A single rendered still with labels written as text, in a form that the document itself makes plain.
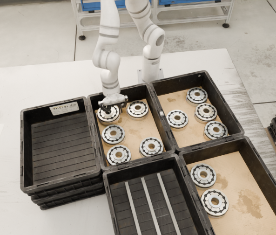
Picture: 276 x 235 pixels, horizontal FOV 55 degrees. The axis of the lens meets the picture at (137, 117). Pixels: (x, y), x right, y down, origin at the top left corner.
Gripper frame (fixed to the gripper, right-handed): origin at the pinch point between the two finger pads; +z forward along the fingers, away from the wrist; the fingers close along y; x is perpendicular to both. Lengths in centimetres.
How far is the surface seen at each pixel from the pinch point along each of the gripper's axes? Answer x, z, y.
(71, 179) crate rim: 31.5, -5.3, 22.1
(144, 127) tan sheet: 9.5, 4.4, -11.4
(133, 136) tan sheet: 12.7, 4.4, -5.7
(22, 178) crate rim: 26.6, -5.8, 40.0
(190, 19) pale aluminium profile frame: -165, 73, -109
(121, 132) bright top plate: 11.1, 1.4, -0.7
